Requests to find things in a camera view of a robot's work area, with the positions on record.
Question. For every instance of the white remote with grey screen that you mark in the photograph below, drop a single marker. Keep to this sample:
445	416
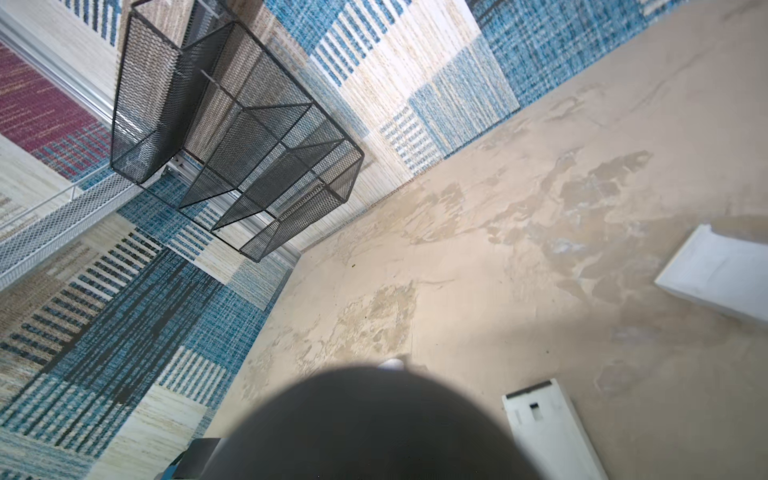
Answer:
395	364

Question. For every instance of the orange handled screwdriver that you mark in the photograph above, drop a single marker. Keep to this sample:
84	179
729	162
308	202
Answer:
365	422

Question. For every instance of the small white battery cover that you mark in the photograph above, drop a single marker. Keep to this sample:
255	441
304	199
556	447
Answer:
725	274

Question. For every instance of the black wire mesh shelf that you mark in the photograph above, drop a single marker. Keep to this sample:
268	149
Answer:
198	92

